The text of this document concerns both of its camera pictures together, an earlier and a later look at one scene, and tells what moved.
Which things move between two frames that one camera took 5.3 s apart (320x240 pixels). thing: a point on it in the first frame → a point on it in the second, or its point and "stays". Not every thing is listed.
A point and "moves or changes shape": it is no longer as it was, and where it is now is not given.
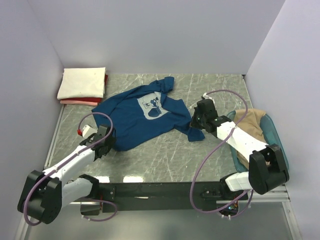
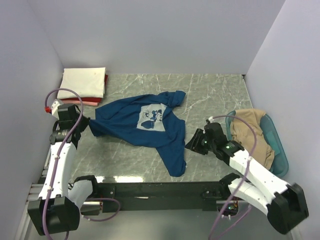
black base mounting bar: (137, 196) stays
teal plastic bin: (270, 134) stays
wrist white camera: (87, 130) → (54, 110)
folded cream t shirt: (82, 82) stays
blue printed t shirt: (138, 111) moves or changes shape
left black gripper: (110, 143) → (85, 121)
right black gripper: (193, 123) → (194, 143)
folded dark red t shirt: (92, 99) stays
